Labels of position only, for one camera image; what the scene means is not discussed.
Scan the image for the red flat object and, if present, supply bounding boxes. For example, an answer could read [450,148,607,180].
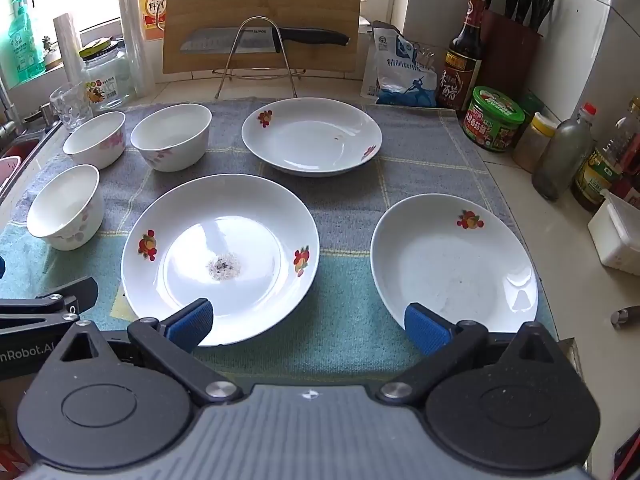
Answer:
[614,435,640,480]

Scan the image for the clear glass cup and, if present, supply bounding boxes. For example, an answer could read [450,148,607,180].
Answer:
[49,81,95,133]

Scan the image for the dark vinegar bottle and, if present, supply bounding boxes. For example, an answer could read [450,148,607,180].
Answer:
[437,0,488,111]

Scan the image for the red basin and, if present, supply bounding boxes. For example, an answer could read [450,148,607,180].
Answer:
[0,137,43,161]

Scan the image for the metal spatula with dark handle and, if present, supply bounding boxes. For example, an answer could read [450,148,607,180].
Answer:
[611,305,640,331]

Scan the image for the bamboo cutting board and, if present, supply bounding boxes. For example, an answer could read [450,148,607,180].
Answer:
[161,0,363,78]

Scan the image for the green soap pump bottle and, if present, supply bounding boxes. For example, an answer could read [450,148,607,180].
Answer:
[7,0,46,86]

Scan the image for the red capped glass bottle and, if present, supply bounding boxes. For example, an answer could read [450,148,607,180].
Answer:
[531,102,598,203]

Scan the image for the white floral bowl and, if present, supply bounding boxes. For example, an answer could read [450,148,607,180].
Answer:
[130,104,213,173]
[26,164,106,252]
[63,111,126,170]

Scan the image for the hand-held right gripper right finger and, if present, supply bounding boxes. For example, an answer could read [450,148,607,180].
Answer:
[376,302,571,406]

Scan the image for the yellow lidded spice jar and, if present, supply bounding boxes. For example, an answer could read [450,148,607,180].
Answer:
[512,111,557,174]

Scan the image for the clear plastic wrap roll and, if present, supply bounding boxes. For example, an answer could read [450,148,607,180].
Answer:
[52,12,86,91]

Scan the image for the orange liquid bottle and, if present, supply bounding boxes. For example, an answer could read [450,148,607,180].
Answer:
[138,0,173,42]

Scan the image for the pink white basin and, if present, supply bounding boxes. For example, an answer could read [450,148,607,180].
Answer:
[0,156,22,188]

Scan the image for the metal wire stand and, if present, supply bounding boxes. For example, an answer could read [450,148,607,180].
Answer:
[214,16,307,100]

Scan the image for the green lidded spice jar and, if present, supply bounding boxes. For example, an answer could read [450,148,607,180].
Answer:
[520,91,547,131]

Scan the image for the glass jar with yellow lid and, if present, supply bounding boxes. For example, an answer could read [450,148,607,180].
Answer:
[79,37,137,112]

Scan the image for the tall stack of plastic cups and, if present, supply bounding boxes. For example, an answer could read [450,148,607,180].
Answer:
[116,0,156,98]

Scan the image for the white plastic lidded box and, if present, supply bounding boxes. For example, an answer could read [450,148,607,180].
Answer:
[587,189,640,277]

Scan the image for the dark red knife block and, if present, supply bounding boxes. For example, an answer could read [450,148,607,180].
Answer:
[477,10,543,106]

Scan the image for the white blue salt bag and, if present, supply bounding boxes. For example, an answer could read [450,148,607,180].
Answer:
[360,27,443,108]

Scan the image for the white floral plate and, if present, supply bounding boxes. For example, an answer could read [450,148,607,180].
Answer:
[121,174,321,347]
[241,97,383,177]
[370,192,540,333]

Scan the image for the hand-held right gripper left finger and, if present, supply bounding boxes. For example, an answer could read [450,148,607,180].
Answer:
[60,298,244,407]

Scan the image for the black scissors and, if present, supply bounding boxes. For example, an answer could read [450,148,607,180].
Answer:
[529,0,557,33]

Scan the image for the oil bottle green label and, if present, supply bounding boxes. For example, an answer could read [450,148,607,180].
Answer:
[571,97,640,213]

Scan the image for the black handled kitchen knife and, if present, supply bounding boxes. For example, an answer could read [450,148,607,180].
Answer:
[180,26,351,55]

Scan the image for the green lidded sauce jar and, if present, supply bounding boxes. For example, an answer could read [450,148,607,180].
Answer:
[461,86,526,155]

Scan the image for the grey green checked towel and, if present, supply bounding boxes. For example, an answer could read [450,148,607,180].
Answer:
[0,100,558,376]

